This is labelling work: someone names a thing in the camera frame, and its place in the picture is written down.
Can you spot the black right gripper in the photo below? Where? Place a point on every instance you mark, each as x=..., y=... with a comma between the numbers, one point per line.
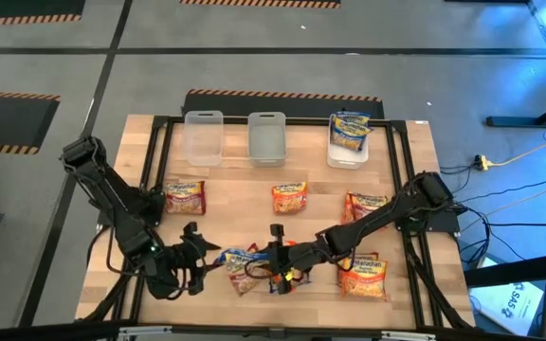
x=287, y=260

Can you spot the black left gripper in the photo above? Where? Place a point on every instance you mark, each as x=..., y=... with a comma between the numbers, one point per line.
x=180, y=267

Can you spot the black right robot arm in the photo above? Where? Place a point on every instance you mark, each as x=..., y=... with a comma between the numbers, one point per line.
x=372, y=220

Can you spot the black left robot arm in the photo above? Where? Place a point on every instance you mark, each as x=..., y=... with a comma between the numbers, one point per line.
x=107, y=189

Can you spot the yellow tape strip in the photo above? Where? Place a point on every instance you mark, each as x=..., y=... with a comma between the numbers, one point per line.
x=289, y=275

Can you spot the clear plastic sorting bin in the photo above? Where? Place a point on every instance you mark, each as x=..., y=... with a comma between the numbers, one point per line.
x=204, y=142

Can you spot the grey plastic sorting bin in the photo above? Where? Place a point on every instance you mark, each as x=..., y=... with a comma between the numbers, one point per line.
x=267, y=142

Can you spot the white plastic sorting bin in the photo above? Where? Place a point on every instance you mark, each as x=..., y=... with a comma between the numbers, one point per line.
x=346, y=161

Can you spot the black hazard striped floor mat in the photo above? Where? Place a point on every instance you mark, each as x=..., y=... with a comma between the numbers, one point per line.
x=254, y=4
x=17, y=7
x=3, y=123
x=301, y=106

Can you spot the yellow power plug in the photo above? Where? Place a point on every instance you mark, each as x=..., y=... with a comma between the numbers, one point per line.
x=480, y=162

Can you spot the white printed cardboard box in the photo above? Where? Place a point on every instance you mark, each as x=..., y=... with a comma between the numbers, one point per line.
x=510, y=308

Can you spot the black metal beam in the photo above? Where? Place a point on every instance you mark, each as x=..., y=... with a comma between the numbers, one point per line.
x=515, y=272

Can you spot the black camera rig bar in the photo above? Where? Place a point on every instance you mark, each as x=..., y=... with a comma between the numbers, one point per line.
x=273, y=335

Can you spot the silver metal bracket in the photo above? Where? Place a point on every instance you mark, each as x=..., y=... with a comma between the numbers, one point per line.
x=145, y=331
x=408, y=336

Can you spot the black aluminium table frame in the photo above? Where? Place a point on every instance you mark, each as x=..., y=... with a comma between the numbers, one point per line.
x=306, y=121

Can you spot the black desk frame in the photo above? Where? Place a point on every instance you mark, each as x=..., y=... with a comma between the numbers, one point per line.
x=515, y=121

